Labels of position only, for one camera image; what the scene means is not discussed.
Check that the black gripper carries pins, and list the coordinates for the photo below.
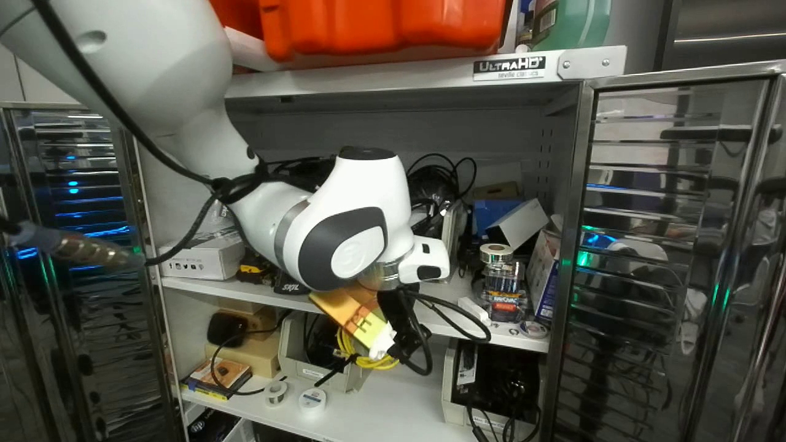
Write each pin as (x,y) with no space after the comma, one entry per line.
(400,310)

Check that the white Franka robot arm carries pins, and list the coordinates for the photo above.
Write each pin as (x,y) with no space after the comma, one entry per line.
(149,75)

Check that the yellow held object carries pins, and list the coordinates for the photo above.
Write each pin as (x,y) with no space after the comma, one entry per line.
(346,312)

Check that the white rectangular plastic block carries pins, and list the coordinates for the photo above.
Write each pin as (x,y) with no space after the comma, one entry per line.
(472,308)

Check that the grey plastic storage bin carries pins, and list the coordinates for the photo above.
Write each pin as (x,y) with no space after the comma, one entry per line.
(314,346)

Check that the clear battery blister pack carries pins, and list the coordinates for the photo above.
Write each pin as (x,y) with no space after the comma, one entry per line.
(505,296)

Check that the clear tape roll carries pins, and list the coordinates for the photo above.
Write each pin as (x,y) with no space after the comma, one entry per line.
(495,254)

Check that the small white tape roll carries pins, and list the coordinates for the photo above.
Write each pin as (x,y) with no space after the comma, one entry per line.
(312,398)
(279,391)

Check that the blue cardboard box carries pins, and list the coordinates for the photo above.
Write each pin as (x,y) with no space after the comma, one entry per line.
(492,215)

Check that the tan wooden block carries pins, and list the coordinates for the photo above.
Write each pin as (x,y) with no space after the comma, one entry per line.
(258,344)

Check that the white printed package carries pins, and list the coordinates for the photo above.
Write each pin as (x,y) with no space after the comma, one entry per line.
(544,273)

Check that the black oval device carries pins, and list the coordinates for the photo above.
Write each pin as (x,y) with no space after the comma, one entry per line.
(227,329)

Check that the copper square board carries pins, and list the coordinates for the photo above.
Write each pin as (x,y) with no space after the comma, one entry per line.
(228,376)

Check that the grey metal shelf unit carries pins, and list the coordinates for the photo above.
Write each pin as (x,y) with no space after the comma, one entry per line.
(425,89)

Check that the steel rack cabinet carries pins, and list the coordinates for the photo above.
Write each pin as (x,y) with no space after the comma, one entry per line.
(671,254)

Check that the orange plastic storage bin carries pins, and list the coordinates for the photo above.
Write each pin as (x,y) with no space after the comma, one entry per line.
(237,16)
(383,25)

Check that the reflective steel cabinet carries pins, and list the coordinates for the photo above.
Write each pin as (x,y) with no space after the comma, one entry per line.
(74,271)

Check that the blurred metal rod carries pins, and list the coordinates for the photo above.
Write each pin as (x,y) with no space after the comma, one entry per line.
(77,247)

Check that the green white container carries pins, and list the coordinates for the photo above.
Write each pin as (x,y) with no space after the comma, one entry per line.
(569,20)

